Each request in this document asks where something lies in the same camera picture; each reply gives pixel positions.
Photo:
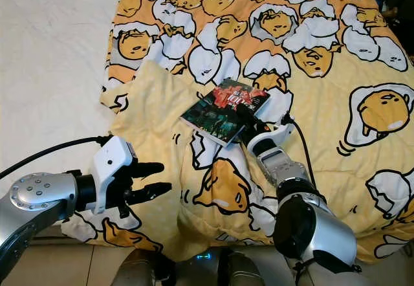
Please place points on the yellow egg print blanket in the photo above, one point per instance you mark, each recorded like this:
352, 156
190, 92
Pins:
297, 40

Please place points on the white quilted mattress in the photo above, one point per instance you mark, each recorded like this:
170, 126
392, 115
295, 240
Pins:
52, 53

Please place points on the grey robot leg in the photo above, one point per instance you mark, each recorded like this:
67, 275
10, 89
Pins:
139, 270
242, 270

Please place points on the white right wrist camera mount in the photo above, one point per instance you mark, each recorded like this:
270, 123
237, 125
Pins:
281, 132

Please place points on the dark red cover book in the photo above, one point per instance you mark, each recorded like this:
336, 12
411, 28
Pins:
220, 111

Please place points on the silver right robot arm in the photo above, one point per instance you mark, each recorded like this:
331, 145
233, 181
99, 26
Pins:
314, 228

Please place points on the grey left robot leg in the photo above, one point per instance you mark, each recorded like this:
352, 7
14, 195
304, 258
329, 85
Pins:
139, 270

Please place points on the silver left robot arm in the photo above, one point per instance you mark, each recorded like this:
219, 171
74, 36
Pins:
32, 215

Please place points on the grey right robot leg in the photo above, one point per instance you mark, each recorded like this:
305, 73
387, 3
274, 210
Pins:
242, 270

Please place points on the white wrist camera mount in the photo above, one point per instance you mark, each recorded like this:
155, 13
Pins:
281, 132
113, 160

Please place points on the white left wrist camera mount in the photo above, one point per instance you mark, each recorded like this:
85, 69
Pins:
113, 160

